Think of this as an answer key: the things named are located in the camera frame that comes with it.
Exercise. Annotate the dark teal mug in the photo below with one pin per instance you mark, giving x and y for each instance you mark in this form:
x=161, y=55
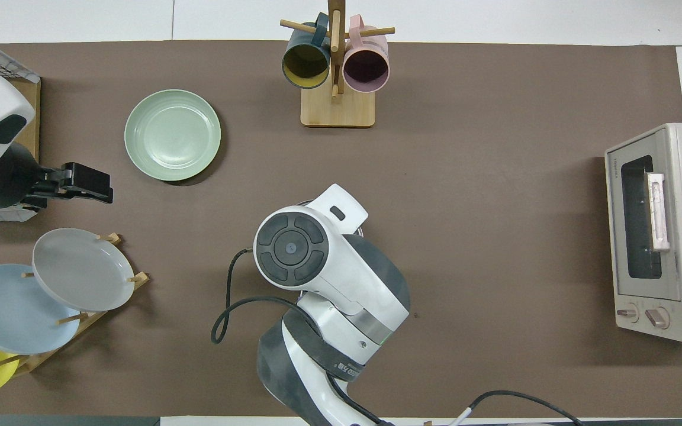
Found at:
x=305, y=59

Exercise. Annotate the light blue plate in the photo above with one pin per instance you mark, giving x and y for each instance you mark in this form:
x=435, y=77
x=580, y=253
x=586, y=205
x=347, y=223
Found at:
x=9, y=310

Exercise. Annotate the wooden plate rack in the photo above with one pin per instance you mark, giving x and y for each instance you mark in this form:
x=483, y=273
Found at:
x=74, y=334

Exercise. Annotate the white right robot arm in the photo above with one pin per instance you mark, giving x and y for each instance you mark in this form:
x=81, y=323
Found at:
x=341, y=278

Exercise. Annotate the wooden mug tree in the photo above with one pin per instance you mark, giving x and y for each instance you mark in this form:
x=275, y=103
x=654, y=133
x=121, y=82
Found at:
x=338, y=109

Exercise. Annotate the pink mug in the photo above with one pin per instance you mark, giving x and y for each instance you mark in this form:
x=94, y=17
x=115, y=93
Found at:
x=366, y=68

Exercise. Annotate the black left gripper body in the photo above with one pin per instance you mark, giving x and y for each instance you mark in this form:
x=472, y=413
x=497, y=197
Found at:
x=86, y=182

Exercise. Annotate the brown table mat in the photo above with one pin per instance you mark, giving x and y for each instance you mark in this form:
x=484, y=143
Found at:
x=495, y=236

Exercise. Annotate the grey plate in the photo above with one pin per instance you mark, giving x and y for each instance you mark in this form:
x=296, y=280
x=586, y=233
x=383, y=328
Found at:
x=80, y=269

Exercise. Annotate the light green plate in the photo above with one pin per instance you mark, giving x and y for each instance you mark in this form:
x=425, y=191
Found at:
x=172, y=135

